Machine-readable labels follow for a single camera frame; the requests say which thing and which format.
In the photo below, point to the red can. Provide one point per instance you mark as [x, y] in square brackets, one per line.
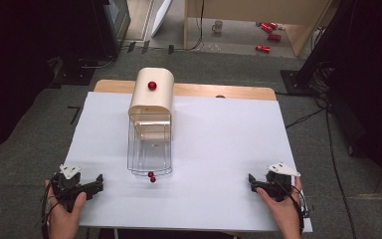
[266, 27]
[263, 48]
[274, 25]
[274, 37]

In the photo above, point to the dark monitor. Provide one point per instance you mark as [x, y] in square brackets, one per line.
[112, 23]

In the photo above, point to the grey mug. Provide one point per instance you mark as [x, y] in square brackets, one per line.
[217, 26]

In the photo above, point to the person's right hand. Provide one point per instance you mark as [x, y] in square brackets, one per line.
[283, 215]

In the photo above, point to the small red knob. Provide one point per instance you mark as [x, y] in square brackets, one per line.
[151, 174]

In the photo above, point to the person's left hand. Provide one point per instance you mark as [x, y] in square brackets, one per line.
[64, 220]

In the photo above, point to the white sheet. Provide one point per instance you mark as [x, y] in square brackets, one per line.
[219, 159]

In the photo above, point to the black stand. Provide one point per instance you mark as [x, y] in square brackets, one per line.
[315, 56]

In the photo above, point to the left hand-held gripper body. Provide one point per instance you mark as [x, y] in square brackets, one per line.
[67, 191]

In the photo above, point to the cream box with red knob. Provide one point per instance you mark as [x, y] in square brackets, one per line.
[152, 91]

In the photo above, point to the white panel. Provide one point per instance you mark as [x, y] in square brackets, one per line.
[161, 16]

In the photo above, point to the wooden table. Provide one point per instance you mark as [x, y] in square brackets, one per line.
[199, 89]

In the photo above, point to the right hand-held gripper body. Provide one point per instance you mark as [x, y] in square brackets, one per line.
[277, 186]

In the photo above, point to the clear container with beige lid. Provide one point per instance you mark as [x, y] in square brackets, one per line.
[150, 146]

